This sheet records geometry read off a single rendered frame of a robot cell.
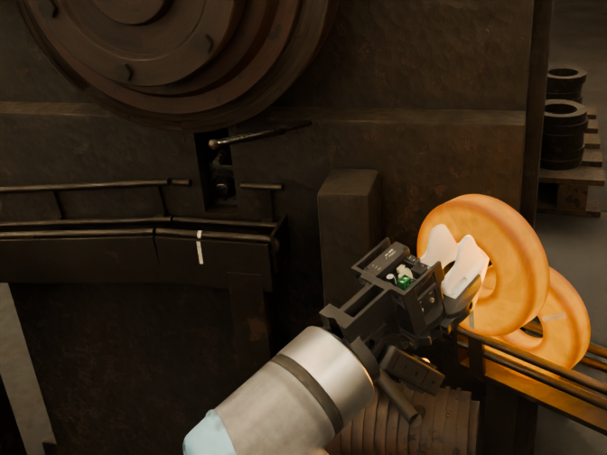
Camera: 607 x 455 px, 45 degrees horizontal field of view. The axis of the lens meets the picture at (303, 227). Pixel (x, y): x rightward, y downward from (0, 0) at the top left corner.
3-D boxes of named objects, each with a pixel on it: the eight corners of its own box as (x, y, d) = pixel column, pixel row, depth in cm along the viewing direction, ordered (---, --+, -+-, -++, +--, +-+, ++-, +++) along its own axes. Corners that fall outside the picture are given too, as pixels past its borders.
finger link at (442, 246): (480, 205, 75) (420, 257, 71) (487, 247, 78) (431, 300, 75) (456, 196, 77) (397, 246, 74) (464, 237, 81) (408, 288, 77)
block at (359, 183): (339, 292, 124) (331, 162, 113) (385, 297, 122) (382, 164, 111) (323, 329, 115) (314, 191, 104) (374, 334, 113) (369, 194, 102)
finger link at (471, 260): (505, 214, 73) (445, 269, 69) (511, 257, 76) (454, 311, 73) (480, 205, 75) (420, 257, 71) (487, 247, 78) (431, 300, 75)
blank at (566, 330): (514, 376, 97) (499, 388, 95) (460, 272, 97) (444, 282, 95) (615, 361, 84) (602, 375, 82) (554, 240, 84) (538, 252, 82)
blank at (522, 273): (430, 181, 82) (410, 190, 81) (552, 208, 71) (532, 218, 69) (437, 301, 88) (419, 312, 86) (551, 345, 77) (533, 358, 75)
